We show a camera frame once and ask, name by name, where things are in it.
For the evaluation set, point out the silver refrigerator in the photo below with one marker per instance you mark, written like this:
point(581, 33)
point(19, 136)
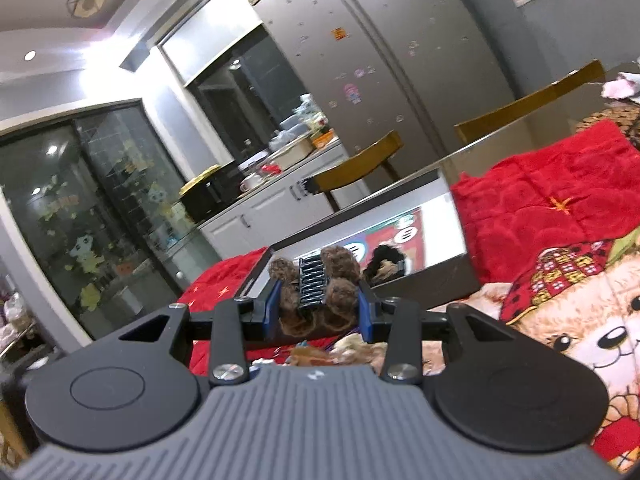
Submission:
point(400, 60)

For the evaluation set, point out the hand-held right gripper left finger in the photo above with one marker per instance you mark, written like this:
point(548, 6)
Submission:
point(272, 310)

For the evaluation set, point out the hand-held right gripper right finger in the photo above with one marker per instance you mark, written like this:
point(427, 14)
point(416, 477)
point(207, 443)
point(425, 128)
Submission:
point(364, 312)

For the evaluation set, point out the cream knitted scrunchie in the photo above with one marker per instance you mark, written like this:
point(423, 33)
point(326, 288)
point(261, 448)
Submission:
point(357, 349)

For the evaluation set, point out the white kitchen cabinet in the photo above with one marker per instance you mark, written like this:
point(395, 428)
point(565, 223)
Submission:
point(260, 215)

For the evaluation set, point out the brown round coaster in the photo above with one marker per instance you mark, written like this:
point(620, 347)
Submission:
point(605, 122)

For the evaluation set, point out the yellow beaded mat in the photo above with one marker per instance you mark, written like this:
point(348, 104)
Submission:
point(197, 179)

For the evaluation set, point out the pink cartoon fridge sticker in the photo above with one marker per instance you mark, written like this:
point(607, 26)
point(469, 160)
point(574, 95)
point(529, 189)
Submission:
point(353, 94)

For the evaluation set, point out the orange fridge sticker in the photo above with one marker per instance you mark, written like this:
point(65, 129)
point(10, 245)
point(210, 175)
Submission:
point(339, 34)

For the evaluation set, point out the black microwave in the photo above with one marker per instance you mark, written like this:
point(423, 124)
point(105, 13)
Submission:
point(210, 200)

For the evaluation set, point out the brown furry hair claw clip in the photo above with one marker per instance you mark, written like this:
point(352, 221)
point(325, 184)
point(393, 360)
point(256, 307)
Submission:
point(320, 290)

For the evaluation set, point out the dark grey cardboard box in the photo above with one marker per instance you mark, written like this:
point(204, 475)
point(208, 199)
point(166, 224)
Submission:
point(450, 271)

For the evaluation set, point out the white mug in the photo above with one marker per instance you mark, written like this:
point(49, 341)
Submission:
point(251, 182)

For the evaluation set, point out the beige basin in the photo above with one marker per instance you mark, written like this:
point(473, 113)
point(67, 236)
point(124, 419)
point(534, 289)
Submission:
point(292, 155)

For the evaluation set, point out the printed paper sheet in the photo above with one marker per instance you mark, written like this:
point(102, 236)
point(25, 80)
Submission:
point(407, 230)

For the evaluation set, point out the wooden chair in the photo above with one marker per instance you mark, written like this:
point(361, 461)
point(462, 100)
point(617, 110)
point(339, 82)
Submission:
point(530, 102)
point(360, 160)

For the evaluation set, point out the black white-trimmed scrunchie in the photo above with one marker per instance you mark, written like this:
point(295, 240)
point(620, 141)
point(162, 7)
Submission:
point(384, 262)

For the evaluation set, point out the red bear printed blanket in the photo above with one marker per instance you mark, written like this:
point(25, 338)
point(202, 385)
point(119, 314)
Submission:
point(540, 185)

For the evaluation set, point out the glass sliding door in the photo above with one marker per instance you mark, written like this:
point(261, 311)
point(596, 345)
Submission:
point(90, 220)

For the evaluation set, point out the pink crumpled tissue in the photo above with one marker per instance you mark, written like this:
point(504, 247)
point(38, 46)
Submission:
point(620, 86)

